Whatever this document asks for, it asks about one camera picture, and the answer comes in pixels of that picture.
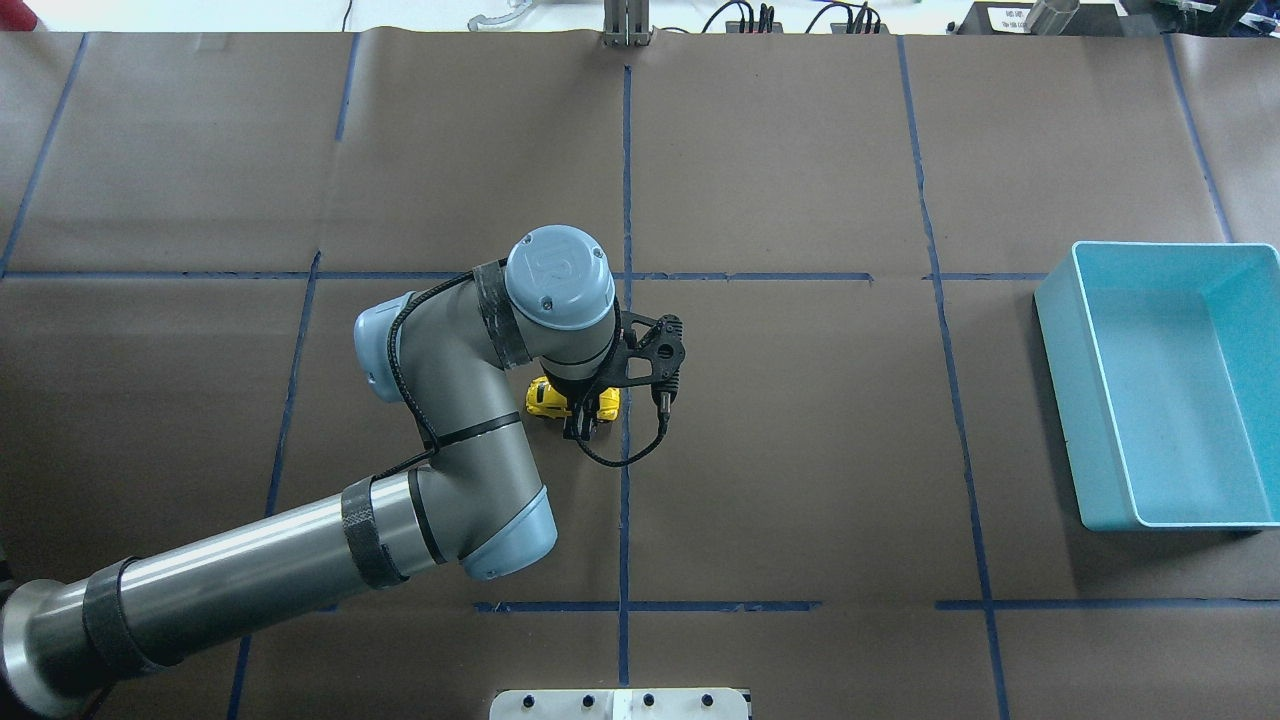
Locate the light blue plastic bin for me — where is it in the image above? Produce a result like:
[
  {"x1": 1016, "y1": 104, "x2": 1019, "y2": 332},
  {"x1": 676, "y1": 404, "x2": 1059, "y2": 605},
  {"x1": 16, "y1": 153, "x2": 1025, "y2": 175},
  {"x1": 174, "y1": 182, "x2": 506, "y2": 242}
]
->
[{"x1": 1034, "y1": 241, "x2": 1279, "y2": 532}]

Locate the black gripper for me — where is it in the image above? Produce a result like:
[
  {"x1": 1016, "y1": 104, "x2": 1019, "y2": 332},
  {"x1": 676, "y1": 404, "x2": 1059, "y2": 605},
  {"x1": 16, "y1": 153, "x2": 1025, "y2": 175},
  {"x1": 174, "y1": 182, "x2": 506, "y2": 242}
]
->
[{"x1": 548, "y1": 363, "x2": 612, "y2": 441}]

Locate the aluminium frame post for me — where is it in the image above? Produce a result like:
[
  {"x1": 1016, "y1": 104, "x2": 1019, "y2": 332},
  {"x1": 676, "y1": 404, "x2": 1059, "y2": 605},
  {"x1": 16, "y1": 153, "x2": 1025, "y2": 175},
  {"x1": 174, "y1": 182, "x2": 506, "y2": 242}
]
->
[{"x1": 602, "y1": 0, "x2": 653, "y2": 47}]

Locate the red cylinder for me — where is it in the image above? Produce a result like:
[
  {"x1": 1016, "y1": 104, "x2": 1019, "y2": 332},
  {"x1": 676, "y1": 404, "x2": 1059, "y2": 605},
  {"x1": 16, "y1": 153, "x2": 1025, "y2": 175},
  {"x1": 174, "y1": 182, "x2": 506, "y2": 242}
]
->
[{"x1": 0, "y1": 0, "x2": 42, "y2": 32}]

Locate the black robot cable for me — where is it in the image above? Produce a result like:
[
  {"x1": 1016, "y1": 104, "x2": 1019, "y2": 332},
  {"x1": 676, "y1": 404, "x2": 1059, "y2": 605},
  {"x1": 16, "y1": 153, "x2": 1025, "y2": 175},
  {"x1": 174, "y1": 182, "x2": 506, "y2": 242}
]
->
[{"x1": 385, "y1": 270, "x2": 671, "y2": 471}]

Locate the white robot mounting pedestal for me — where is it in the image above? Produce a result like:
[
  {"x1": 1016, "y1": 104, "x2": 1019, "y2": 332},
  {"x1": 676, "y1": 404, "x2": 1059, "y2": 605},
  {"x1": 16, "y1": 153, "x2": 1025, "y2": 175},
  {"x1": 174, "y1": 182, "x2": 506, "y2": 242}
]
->
[{"x1": 488, "y1": 687, "x2": 754, "y2": 719}]

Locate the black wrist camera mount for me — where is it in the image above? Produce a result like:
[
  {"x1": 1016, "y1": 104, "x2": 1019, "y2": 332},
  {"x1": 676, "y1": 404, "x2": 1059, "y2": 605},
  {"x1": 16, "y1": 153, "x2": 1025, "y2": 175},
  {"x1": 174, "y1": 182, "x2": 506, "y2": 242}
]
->
[{"x1": 602, "y1": 311, "x2": 686, "y2": 418}]

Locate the white grabber tool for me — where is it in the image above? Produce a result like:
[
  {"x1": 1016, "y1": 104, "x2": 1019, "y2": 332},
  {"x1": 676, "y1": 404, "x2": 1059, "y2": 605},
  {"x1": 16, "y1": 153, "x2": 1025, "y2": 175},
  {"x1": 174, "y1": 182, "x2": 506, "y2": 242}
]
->
[{"x1": 466, "y1": 0, "x2": 540, "y2": 33}]

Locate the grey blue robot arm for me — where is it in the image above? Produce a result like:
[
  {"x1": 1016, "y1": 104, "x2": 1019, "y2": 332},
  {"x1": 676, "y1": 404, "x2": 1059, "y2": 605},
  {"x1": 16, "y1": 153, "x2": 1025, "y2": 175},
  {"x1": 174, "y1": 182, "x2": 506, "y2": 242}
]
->
[{"x1": 3, "y1": 225, "x2": 620, "y2": 717}]

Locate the yellow beetle toy car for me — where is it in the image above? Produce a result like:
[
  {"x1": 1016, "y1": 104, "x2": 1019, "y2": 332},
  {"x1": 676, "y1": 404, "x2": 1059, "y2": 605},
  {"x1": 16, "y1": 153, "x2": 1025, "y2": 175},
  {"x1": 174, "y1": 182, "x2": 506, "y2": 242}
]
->
[{"x1": 524, "y1": 375, "x2": 621, "y2": 423}]

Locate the brown paper table cover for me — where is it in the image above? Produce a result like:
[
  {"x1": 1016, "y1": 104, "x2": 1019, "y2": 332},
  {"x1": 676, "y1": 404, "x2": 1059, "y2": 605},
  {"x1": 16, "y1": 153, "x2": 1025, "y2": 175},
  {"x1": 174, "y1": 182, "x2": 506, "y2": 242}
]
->
[{"x1": 3, "y1": 28, "x2": 1277, "y2": 719}]

